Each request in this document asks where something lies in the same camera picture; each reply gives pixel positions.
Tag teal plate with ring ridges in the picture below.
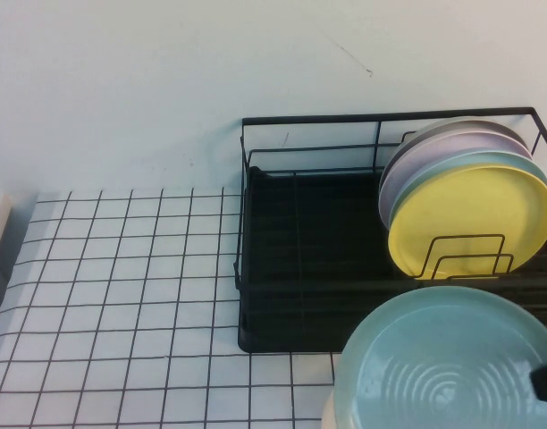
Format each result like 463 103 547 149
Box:
332 286 547 429

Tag yellow plate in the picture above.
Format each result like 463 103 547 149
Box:
386 164 547 281

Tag lilac plate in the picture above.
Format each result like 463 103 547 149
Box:
377 129 534 230

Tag grey plate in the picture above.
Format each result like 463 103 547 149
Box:
402 116 525 148

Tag black drip tray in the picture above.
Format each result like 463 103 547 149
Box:
237 165 547 354

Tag white black-grid tablecloth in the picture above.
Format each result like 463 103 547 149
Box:
0 187 346 429

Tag black wire dish rack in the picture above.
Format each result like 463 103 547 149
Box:
232 105 547 355

